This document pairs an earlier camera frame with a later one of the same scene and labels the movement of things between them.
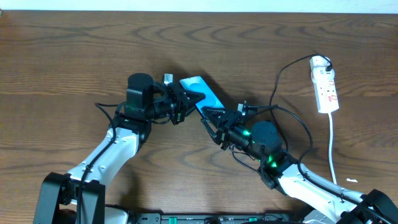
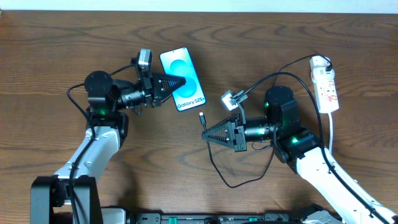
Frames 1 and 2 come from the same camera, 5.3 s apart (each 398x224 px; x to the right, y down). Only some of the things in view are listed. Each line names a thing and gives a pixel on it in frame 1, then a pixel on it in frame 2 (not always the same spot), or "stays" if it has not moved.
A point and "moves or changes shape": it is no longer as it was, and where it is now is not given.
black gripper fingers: (212, 218) stays
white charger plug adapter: (319, 61) stays
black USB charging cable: (270, 105) moves or changes shape
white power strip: (326, 98) stays
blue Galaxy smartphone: (196, 84) to (178, 62)
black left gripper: (178, 106) to (148, 90)
